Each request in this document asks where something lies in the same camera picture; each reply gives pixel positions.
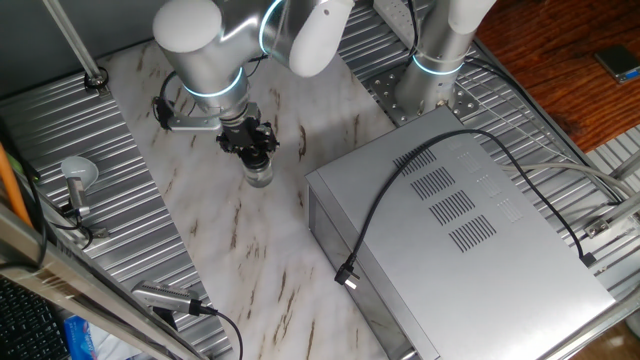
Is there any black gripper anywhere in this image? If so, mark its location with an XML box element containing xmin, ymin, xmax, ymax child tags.
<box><xmin>215</xmin><ymin>113</ymin><xmax>280</xmax><ymax>155</ymax></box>

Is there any small clear glass jar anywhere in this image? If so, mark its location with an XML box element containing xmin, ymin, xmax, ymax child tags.
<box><xmin>242</xmin><ymin>163</ymin><xmax>275</xmax><ymax>189</ymax></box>

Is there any white marble pattern board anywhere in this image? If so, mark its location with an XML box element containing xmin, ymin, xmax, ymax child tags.
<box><xmin>97</xmin><ymin>37</ymin><xmax>399</xmax><ymax>360</ymax></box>

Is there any grey plastic ladle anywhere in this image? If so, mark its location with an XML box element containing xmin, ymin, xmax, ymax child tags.
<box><xmin>59</xmin><ymin>155</ymin><xmax>100</xmax><ymax>192</ymax></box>

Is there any white power strip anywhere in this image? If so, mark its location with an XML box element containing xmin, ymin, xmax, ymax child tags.
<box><xmin>372</xmin><ymin>0</ymin><xmax>422</xmax><ymax>50</ymax></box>

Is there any aluminium pole with black foot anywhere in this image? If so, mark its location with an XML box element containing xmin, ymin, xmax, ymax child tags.
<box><xmin>42</xmin><ymin>0</ymin><xmax>110</xmax><ymax>97</ymax></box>

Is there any orange tube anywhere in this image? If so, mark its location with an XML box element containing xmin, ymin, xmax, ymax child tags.
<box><xmin>0</xmin><ymin>142</ymin><xmax>34</xmax><ymax>229</ymax></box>

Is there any blue white tissue pack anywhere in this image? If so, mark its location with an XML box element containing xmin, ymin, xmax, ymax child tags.
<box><xmin>63</xmin><ymin>314</ymin><xmax>141</xmax><ymax>360</ymax></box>

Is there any silver metal vented box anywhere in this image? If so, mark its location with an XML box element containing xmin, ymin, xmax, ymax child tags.
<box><xmin>304</xmin><ymin>105</ymin><xmax>617</xmax><ymax>360</ymax></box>

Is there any black keyboard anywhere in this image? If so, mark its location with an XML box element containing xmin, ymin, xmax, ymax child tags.
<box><xmin>0</xmin><ymin>277</ymin><xmax>71</xmax><ymax>360</ymax></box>

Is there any brown wooden table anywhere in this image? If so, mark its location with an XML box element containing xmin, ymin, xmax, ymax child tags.
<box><xmin>472</xmin><ymin>0</ymin><xmax>640</xmax><ymax>154</ymax></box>

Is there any small dark electronic device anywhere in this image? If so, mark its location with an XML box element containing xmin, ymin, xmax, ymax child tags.
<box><xmin>593</xmin><ymin>44</ymin><xmax>640</xmax><ymax>84</ymax></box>

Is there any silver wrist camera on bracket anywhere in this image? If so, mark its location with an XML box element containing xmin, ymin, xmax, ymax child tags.
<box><xmin>152</xmin><ymin>70</ymin><xmax>224</xmax><ymax>132</ymax></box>

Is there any thick black wrist cable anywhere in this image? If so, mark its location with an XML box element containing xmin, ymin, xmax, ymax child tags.
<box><xmin>243</xmin><ymin>53</ymin><xmax>271</xmax><ymax>80</ymax></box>

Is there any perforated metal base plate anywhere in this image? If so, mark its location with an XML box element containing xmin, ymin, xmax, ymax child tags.
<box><xmin>367</xmin><ymin>63</ymin><xmax>481</xmax><ymax>127</ymax></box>

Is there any black cable with plug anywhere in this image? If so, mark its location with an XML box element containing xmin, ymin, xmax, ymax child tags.
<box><xmin>333</xmin><ymin>128</ymin><xmax>597</xmax><ymax>291</ymax></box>

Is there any black camera cable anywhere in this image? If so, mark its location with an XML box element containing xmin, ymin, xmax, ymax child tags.
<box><xmin>192</xmin><ymin>299</ymin><xmax>245</xmax><ymax>360</ymax></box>

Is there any silver ribbed depth camera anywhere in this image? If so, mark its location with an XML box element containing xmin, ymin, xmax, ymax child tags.
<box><xmin>130</xmin><ymin>279</ymin><xmax>201</xmax><ymax>317</ymax></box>

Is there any short silver mount bar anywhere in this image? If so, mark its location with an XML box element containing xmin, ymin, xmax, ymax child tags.
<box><xmin>66</xmin><ymin>177</ymin><xmax>92</xmax><ymax>220</ymax></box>

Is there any aluminium frame beam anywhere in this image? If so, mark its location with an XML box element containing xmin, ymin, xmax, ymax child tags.
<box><xmin>0</xmin><ymin>202</ymin><xmax>211</xmax><ymax>360</ymax></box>

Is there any curved black cable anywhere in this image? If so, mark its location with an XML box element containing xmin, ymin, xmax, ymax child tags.
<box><xmin>0</xmin><ymin>164</ymin><xmax>51</xmax><ymax>274</ymax></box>

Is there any long thin black cable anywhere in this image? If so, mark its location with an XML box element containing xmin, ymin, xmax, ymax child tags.
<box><xmin>462</xmin><ymin>55</ymin><xmax>624</xmax><ymax>207</ymax></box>

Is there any thick grey cable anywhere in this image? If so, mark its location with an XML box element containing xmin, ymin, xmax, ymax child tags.
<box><xmin>497</xmin><ymin>160</ymin><xmax>639</xmax><ymax>199</ymax></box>

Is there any aluminium profile bar with bracket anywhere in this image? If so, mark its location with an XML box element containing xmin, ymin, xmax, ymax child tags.
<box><xmin>582</xmin><ymin>149</ymin><xmax>640</xmax><ymax>240</ymax></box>

